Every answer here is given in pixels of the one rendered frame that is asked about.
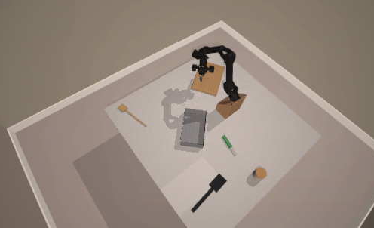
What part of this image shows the black spatula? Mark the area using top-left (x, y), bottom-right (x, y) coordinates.
top-left (191, 174), bottom-right (227, 212)

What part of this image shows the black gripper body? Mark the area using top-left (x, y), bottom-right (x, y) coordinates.
top-left (192, 63), bottom-right (214, 73)

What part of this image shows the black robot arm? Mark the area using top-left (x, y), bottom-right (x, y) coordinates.
top-left (192, 45), bottom-right (240, 102)

